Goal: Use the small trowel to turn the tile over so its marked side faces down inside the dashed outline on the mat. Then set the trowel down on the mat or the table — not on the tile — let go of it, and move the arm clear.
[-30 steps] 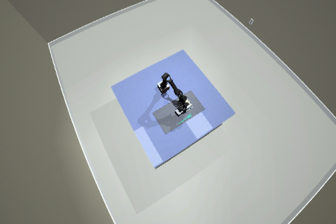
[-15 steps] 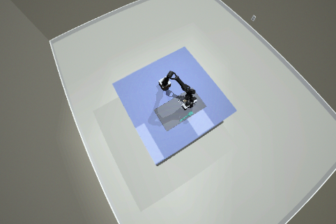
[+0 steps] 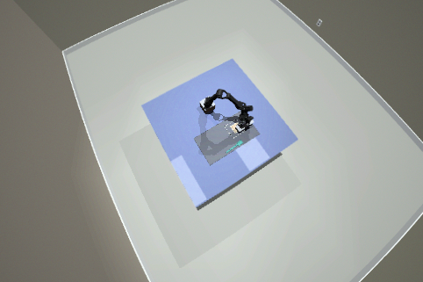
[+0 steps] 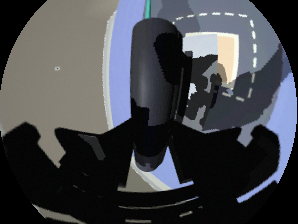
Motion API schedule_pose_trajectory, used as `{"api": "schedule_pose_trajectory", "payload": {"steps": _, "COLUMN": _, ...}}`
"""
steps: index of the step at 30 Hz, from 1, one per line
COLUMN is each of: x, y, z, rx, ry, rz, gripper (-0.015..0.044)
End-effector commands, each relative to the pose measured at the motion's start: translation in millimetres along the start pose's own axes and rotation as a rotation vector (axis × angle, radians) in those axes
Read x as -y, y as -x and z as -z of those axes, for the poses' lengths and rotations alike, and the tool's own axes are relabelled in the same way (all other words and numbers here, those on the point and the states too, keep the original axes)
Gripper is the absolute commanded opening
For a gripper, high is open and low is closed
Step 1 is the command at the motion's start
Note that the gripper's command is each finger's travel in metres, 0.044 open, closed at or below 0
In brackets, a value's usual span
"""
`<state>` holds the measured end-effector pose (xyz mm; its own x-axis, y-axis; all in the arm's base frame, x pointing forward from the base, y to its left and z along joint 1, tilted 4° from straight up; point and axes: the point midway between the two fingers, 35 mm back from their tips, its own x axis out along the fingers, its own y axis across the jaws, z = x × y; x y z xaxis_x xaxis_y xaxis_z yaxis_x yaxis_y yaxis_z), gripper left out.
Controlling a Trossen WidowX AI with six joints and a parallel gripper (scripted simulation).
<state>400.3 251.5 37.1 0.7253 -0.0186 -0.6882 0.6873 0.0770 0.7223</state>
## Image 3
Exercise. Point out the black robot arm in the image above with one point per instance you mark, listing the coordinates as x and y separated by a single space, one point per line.
238 104

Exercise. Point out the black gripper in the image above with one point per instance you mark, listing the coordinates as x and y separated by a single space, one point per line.
248 118

